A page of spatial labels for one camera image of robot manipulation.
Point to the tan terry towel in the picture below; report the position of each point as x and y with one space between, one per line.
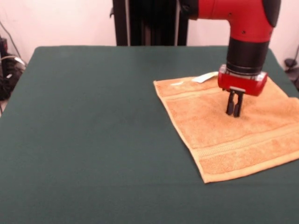
210 130

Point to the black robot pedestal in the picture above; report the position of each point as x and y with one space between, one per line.
151 23

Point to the dark green table cloth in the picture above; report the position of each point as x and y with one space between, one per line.
58 140

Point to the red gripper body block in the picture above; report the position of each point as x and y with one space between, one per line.
240 84

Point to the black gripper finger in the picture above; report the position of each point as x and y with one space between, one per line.
230 102
238 106

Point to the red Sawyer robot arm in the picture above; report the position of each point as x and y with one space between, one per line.
247 28

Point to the black wall box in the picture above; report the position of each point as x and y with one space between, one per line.
3 46

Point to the dark stand base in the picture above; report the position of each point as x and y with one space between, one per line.
290 63

